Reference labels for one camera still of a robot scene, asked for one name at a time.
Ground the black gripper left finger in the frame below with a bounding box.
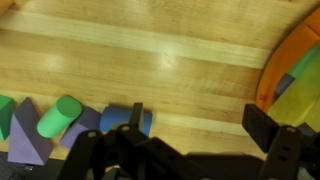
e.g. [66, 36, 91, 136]
[58, 102, 208, 180]

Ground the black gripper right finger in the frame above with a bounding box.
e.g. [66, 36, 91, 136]
[241, 103, 320, 180]

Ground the blue foam cylinder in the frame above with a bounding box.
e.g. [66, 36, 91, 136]
[99, 105, 154, 138]

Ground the short green foam cylinder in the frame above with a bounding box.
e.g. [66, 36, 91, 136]
[36, 95, 83, 139]

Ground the clear toy bag blue rim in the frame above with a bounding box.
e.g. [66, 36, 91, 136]
[255, 6, 320, 141]

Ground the green foam triangle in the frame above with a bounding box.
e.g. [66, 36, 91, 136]
[0, 94, 16, 142]

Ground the purple foam cube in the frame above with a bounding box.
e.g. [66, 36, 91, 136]
[59, 106, 103, 150]

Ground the long purple foam wedge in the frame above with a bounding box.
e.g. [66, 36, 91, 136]
[7, 97, 55, 166]

